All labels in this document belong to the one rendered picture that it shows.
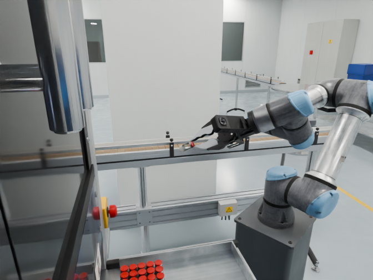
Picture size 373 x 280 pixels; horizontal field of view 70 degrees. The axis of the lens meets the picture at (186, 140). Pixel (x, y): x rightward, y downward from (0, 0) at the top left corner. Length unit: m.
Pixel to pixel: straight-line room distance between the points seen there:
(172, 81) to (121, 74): 0.37
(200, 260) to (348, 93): 0.79
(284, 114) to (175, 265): 0.53
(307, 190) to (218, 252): 0.39
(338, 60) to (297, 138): 6.33
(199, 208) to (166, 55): 1.09
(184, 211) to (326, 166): 0.97
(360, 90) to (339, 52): 5.99
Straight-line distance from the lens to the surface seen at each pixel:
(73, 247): 0.44
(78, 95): 0.17
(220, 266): 0.86
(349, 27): 7.23
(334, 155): 1.09
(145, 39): 2.01
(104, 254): 0.84
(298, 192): 1.07
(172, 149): 1.50
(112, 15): 2.01
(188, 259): 0.87
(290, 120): 0.78
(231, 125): 0.75
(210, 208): 1.79
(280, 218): 1.18
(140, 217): 1.72
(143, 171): 1.59
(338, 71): 7.19
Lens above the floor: 1.48
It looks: 19 degrees down
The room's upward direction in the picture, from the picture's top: straight up
